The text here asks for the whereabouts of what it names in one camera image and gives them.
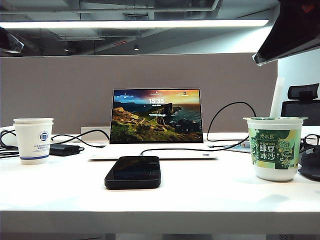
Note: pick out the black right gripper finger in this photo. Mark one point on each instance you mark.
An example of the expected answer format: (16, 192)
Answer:
(292, 32)

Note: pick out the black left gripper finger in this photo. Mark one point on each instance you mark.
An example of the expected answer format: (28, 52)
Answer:
(8, 41)

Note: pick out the black smartphone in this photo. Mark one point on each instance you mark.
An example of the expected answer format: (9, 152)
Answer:
(132, 175)

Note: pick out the grey-brown desk partition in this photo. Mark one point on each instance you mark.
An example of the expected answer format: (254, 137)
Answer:
(62, 87)

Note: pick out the small black pendant lamp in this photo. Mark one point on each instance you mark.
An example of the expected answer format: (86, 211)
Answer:
(136, 47)
(66, 49)

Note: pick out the white drinking straw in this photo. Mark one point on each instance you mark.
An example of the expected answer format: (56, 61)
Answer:
(277, 100)

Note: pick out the black mesh office chair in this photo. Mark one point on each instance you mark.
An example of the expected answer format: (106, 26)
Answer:
(300, 110)

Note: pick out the white paper cup blue logo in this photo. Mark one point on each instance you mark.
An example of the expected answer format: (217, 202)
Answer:
(32, 145)

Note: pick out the long ceiling light strip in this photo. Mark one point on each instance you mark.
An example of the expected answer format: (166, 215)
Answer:
(125, 24)

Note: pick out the black power adapter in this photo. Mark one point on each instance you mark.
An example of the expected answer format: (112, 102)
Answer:
(63, 150)

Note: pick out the flat blue white booklet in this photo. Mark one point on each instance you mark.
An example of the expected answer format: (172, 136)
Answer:
(240, 149)

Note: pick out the green white dessert cup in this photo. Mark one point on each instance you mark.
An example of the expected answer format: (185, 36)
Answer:
(273, 172)

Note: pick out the white laptop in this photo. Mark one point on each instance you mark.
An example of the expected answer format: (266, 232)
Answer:
(155, 120)

